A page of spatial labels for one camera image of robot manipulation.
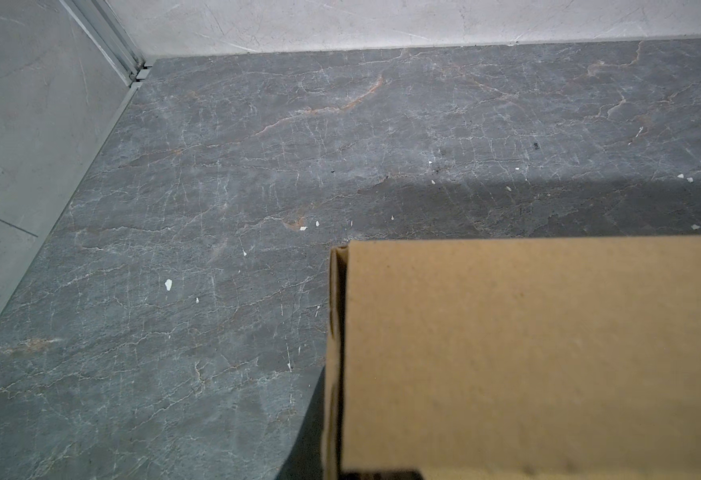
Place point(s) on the brown cardboard box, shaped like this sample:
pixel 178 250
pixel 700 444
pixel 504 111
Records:
pixel 563 358

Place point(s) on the aluminium frame post left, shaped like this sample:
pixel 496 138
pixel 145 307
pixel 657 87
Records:
pixel 100 24

